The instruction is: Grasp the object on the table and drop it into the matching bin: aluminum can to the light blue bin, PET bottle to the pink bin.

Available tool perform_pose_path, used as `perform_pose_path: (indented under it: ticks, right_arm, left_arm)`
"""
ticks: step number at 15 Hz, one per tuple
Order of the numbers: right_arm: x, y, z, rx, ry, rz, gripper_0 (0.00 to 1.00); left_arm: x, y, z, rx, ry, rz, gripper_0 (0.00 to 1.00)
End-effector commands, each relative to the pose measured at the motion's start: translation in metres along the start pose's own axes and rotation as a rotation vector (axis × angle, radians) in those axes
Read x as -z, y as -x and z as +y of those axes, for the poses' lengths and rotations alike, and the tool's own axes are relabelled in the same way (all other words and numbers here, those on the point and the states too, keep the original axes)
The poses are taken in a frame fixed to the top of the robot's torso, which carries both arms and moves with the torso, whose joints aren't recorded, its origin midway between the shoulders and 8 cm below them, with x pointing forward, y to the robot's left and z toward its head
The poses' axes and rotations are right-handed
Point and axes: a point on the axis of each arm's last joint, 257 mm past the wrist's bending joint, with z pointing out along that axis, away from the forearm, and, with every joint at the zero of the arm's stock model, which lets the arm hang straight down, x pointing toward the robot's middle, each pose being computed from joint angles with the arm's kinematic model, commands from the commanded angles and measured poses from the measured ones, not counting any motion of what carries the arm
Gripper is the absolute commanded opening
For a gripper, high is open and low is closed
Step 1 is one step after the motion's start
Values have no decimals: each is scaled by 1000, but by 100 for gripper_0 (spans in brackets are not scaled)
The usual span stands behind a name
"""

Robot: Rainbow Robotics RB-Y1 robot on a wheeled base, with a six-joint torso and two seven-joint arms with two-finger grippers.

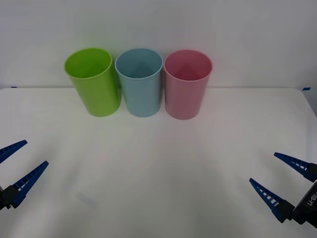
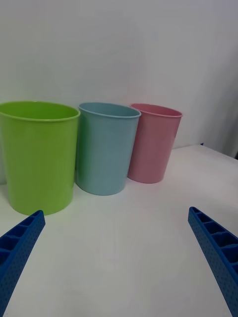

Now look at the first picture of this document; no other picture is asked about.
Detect pink plastic bin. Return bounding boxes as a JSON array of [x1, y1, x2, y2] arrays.
[[163, 49, 213, 120]]

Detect green plastic bin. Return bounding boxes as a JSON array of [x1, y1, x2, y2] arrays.
[[64, 48, 122, 118]]

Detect pale blue plastic bin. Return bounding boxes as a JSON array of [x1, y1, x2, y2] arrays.
[[114, 48, 163, 118]]

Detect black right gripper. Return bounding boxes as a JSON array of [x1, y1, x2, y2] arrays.
[[249, 152, 317, 229]]

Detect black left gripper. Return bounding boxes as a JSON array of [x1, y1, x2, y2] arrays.
[[0, 140, 50, 211]]

